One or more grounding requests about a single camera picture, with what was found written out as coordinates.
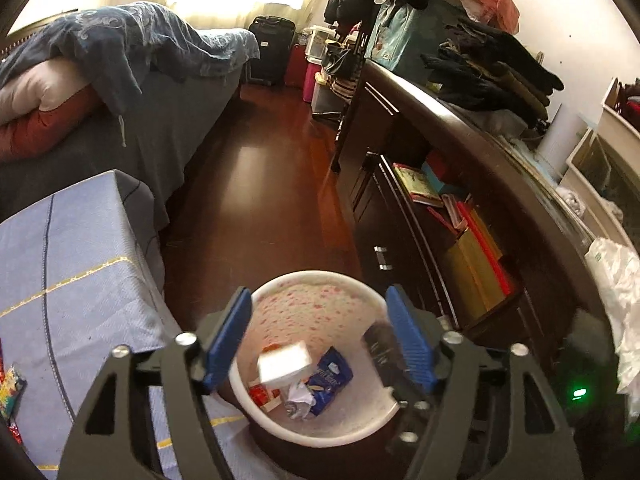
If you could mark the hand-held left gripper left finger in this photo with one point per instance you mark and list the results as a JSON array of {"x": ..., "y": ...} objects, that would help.
[{"x": 227, "y": 345}]

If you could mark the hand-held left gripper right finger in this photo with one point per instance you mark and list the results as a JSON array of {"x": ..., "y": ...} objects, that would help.
[{"x": 410, "y": 342}]

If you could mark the orange small box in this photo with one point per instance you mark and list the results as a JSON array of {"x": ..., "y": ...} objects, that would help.
[{"x": 271, "y": 347}]

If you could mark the white small box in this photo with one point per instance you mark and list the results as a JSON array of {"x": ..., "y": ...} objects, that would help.
[{"x": 282, "y": 364}]

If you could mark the red wrapper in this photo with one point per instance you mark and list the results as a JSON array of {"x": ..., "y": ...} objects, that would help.
[{"x": 262, "y": 396}]

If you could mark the blue snack packet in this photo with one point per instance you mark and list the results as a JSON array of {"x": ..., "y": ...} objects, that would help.
[{"x": 327, "y": 377}]

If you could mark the pink speckled white wastebasket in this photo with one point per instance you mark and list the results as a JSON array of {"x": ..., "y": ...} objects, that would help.
[{"x": 310, "y": 310}]

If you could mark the white tissue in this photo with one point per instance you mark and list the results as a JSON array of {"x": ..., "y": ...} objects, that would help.
[{"x": 298, "y": 400}]

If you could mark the books in open drawer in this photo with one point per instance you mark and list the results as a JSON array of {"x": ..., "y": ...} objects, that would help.
[{"x": 472, "y": 265}]

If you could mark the white plastic bag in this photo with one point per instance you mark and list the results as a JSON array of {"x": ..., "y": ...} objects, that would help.
[{"x": 617, "y": 280}]

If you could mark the red folder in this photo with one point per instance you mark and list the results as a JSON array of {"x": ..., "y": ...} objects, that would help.
[{"x": 492, "y": 255}]

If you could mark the green yellow book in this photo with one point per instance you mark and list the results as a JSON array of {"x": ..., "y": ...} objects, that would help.
[{"x": 417, "y": 185}]

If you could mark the blue checked tablecloth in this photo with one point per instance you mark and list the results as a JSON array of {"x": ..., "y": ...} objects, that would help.
[{"x": 85, "y": 270}]

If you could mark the dark wooden dresser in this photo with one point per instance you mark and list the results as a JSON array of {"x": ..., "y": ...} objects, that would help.
[{"x": 400, "y": 125}]

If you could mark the colourful snack packet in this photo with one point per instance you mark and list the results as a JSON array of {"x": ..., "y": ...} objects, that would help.
[{"x": 11, "y": 390}]

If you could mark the grey bed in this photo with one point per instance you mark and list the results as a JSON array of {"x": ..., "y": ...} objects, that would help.
[{"x": 165, "y": 125}]

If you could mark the white paper roll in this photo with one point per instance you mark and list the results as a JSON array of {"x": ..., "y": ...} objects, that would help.
[{"x": 560, "y": 142}]

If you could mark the white stacked storage bins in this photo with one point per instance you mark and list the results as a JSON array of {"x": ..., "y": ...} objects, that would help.
[{"x": 615, "y": 135}]

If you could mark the striped handbag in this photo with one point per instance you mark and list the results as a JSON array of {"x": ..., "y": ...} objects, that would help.
[{"x": 345, "y": 72}]

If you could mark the stack of folded dark clothes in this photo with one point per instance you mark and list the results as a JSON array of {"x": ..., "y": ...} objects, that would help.
[{"x": 490, "y": 75}]

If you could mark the red suitcase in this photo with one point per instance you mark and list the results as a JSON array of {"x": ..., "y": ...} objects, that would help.
[{"x": 295, "y": 67}]

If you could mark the black suitcase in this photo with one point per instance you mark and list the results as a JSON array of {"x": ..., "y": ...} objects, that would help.
[{"x": 270, "y": 50}]

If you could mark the teal printed bag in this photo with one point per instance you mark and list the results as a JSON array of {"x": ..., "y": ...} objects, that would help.
[{"x": 400, "y": 35}]

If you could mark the clear plastic container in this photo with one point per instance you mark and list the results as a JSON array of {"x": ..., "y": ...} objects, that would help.
[{"x": 320, "y": 42}]

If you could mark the pale pink quilt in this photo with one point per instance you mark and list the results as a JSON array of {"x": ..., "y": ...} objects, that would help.
[{"x": 45, "y": 85}]

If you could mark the blue patterned duvet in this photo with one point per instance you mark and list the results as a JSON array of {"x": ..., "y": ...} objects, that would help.
[{"x": 100, "y": 35}]

